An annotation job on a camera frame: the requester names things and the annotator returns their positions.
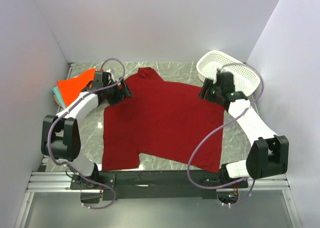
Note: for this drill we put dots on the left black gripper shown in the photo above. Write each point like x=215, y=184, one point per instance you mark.
x=120, y=94

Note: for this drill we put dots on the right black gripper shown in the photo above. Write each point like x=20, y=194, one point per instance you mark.
x=207, y=86

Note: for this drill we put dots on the dark red t shirt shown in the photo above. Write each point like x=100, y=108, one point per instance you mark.
x=163, y=119

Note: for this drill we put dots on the black base beam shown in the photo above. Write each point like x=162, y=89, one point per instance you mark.
x=152, y=184

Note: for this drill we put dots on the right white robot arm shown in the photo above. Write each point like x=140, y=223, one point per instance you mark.
x=269, y=152

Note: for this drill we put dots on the white plastic basket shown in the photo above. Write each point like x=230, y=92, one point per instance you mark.
x=245, y=79

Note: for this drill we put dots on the teal folded t shirt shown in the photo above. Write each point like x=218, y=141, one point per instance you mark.
x=57, y=92

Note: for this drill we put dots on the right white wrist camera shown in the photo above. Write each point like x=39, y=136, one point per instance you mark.
x=226, y=69

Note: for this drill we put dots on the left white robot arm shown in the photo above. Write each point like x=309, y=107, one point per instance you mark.
x=60, y=138

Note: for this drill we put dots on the orange folded t shirt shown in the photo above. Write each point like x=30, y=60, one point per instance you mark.
x=71, y=88

